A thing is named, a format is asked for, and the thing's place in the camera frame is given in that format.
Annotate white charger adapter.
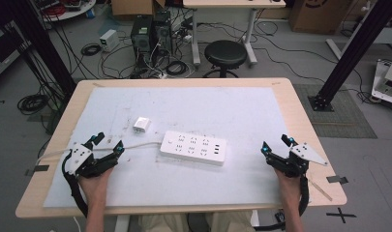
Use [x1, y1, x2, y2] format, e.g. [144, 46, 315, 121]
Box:
[132, 116, 152, 133]

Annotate person's left hand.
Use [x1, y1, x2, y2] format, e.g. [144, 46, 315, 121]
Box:
[77, 166, 115, 195]

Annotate black round stool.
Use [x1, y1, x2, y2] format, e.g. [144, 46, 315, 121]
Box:
[202, 40, 249, 79]

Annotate white power strip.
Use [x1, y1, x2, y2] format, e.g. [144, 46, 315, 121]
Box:
[159, 130, 227, 167]

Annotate black sleeved gripper cable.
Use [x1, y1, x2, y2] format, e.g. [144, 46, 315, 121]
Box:
[61, 150, 90, 218]
[253, 173, 311, 232]

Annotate white power strip cable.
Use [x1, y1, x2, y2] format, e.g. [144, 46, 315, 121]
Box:
[35, 140, 165, 166]

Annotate white power supply box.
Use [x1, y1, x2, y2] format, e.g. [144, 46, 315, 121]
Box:
[99, 29, 121, 53]

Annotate cardboard box with black logo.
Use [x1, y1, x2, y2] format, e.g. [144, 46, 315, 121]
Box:
[287, 0, 353, 36]

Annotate plain cardboard box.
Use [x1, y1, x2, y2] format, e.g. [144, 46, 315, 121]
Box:
[110, 0, 166, 17]

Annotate coiled black cable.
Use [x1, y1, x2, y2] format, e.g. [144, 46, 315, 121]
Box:
[80, 43, 103, 57]
[166, 60, 189, 77]
[16, 93, 49, 116]

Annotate round white table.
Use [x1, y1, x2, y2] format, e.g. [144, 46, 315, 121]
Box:
[31, 0, 98, 23]

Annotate white table mat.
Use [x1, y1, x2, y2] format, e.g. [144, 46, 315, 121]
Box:
[43, 85, 293, 208]

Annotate black computer tower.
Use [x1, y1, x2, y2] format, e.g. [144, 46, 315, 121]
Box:
[130, 14, 155, 70]
[152, 10, 174, 56]

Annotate black metal pillar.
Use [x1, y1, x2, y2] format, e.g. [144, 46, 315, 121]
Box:
[307, 0, 392, 112]
[3, 0, 77, 98]

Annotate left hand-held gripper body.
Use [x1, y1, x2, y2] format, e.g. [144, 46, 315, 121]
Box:
[67, 142, 117, 179]

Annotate black tape cross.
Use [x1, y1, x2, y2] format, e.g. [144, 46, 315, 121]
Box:
[325, 207, 358, 224]

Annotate grey floor mat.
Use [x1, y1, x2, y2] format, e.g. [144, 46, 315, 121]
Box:
[293, 83, 378, 140]

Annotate black tape strip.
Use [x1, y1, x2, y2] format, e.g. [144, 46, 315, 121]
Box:
[24, 164, 50, 177]
[325, 175, 349, 185]

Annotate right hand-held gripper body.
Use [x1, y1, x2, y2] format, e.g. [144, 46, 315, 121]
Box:
[268, 142, 329, 179]

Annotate thin wooden stick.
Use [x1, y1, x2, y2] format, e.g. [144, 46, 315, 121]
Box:
[307, 179, 334, 202]

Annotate person's beige trousers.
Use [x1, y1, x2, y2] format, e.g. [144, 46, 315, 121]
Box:
[137, 211, 256, 232]

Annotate white equipment unit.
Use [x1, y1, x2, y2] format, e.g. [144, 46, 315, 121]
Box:
[371, 59, 392, 107]

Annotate person's right hand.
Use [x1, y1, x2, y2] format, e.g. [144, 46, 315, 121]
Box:
[274, 168, 303, 195]

